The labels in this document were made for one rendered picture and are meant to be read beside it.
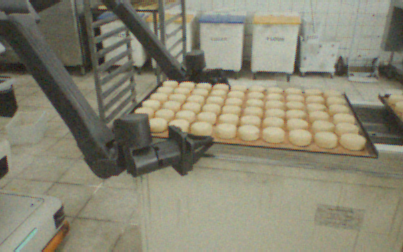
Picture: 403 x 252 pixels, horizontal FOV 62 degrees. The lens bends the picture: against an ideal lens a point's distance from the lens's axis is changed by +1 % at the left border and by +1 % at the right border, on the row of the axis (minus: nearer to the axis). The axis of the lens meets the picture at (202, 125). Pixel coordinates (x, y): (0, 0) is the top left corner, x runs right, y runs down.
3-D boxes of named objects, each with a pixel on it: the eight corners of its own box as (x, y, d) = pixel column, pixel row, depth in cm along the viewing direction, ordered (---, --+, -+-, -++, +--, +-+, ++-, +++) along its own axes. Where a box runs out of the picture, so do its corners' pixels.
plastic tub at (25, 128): (38, 143, 269) (34, 125, 263) (9, 145, 267) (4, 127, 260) (49, 127, 296) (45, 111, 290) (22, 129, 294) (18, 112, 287)
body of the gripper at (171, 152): (190, 134, 70) (158, 142, 67) (190, 175, 75) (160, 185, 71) (174, 123, 75) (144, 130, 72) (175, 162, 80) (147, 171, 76)
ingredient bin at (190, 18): (149, 76, 438) (145, 15, 406) (162, 64, 495) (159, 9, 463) (190, 78, 431) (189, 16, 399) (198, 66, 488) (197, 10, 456)
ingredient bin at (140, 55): (103, 74, 447) (95, 14, 414) (119, 62, 504) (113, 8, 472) (142, 76, 441) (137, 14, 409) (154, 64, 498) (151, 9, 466)
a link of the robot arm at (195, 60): (179, 79, 131) (176, 89, 124) (173, 50, 126) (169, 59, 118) (209, 75, 129) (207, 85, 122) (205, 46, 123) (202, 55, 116)
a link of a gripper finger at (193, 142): (221, 134, 75) (185, 145, 71) (220, 162, 78) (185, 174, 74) (204, 124, 80) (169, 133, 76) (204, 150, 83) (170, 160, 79)
